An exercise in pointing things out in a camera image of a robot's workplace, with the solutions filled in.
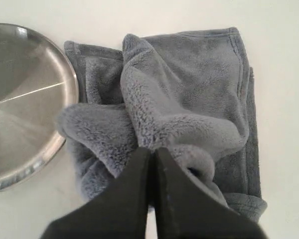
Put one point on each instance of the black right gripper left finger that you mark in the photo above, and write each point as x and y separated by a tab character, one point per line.
119	212

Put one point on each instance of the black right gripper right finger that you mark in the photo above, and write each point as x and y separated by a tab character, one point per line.
183	211

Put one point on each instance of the grey fluffy towel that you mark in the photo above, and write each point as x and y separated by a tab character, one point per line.
190	92

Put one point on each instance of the round steel plate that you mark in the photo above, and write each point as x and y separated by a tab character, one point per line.
36	81

